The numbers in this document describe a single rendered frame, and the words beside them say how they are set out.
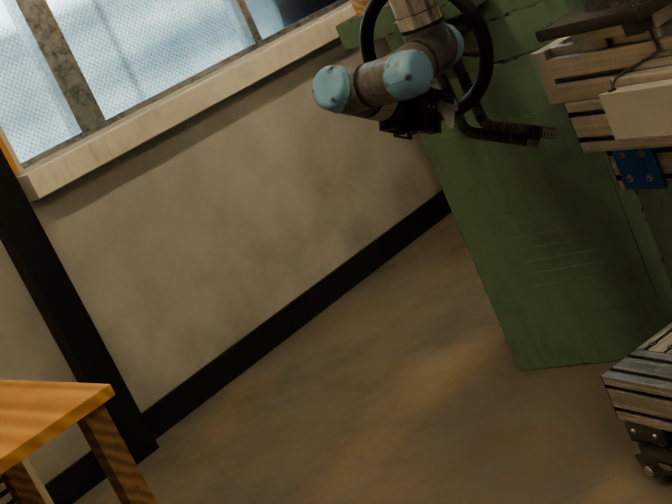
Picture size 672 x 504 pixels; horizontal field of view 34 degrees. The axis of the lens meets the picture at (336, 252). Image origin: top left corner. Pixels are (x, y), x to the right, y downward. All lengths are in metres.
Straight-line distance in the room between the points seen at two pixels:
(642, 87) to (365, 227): 2.41
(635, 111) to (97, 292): 2.01
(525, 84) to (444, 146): 0.25
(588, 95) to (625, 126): 0.23
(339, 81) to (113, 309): 1.59
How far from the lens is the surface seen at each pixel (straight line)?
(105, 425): 2.06
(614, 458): 2.16
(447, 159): 2.45
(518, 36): 2.27
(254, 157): 3.58
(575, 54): 1.78
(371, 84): 1.79
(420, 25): 1.87
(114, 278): 3.25
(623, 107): 1.55
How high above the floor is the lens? 1.06
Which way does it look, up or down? 14 degrees down
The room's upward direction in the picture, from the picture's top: 25 degrees counter-clockwise
